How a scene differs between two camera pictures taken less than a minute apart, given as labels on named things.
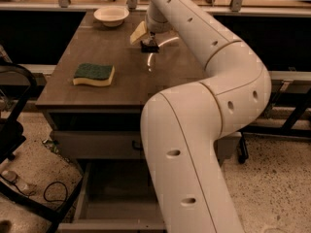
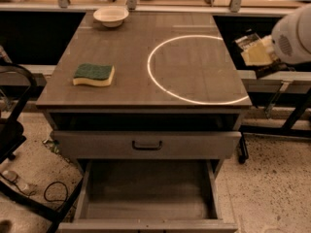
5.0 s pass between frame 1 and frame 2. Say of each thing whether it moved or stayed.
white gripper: moved
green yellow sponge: stayed
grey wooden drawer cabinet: stayed
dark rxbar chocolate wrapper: moved
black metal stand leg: stayed
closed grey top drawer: stayed
